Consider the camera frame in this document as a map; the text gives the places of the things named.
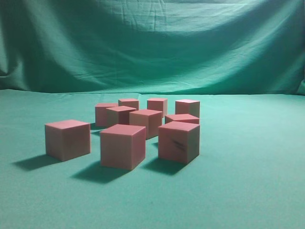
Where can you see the pink cube column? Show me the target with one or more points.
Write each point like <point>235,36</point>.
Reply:
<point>179,141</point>
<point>68,139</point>
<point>123,146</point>
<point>151,119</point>
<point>130,102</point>
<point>188,118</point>

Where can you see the pink cube carried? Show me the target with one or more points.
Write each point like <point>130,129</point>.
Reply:
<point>158,104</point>
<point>187,106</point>

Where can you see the pink cube front row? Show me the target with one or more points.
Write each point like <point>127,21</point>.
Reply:
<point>118,115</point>

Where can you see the green cloth backdrop and cover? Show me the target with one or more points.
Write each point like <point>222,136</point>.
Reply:
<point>244,60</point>

